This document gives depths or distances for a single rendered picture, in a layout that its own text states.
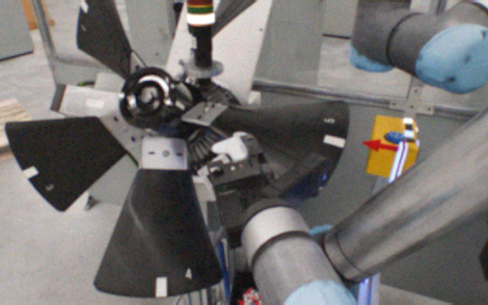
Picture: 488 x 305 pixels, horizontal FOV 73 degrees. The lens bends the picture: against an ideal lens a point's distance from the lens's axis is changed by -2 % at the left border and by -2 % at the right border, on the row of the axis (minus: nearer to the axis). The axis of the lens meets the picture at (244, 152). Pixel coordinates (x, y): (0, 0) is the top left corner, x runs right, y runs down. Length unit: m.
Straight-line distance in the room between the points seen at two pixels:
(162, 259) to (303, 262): 0.37
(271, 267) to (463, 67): 0.29
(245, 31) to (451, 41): 0.62
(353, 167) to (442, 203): 1.10
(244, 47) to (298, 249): 0.68
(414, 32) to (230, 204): 0.30
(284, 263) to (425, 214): 0.14
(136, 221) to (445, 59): 0.52
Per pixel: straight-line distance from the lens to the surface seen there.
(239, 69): 0.90
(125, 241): 0.64
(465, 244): 1.68
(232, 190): 0.43
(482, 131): 0.34
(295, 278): 0.31
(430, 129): 1.36
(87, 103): 0.95
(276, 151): 0.54
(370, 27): 0.53
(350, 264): 0.42
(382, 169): 0.86
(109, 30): 0.80
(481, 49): 0.44
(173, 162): 0.67
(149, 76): 0.66
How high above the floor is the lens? 1.46
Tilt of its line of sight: 32 degrees down
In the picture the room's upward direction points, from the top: straight up
